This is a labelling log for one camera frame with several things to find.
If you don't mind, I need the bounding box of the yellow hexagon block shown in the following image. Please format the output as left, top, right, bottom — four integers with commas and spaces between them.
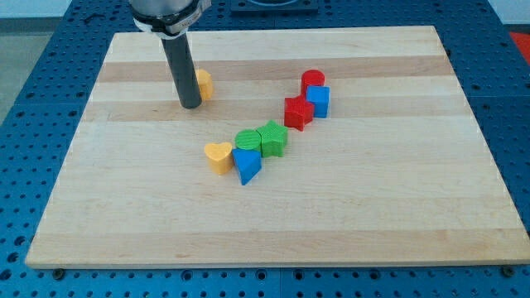
195, 69, 214, 100

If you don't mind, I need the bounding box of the green cylinder block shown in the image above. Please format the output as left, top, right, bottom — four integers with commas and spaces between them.
234, 129, 262, 151

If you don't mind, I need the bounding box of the blue cube block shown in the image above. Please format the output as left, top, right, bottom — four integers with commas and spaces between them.
306, 85, 330, 118

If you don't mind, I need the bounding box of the red star block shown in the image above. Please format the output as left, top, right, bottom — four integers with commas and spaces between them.
283, 95, 315, 132

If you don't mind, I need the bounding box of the red cylinder block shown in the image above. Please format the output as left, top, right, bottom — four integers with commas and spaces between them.
301, 69, 325, 96

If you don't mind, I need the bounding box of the blue triangle block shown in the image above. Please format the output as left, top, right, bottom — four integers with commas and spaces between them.
232, 148, 262, 185

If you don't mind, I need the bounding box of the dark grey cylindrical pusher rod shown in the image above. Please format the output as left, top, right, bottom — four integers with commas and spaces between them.
162, 33, 202, 109

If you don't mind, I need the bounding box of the light wooden board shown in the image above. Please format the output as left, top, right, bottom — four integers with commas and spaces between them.
26, 26, 529, 269

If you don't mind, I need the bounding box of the green star block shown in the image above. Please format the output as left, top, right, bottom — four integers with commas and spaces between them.
257, 120, 288, 157

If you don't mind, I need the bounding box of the yellow heart block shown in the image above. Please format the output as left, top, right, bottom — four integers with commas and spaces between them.
204, 142, 234, 175

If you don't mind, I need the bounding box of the red object at right edge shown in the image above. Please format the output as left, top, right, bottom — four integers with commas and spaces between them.
509, 31, 530, 65

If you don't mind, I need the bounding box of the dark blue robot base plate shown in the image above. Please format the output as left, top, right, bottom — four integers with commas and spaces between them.
230, 0, 319, 15

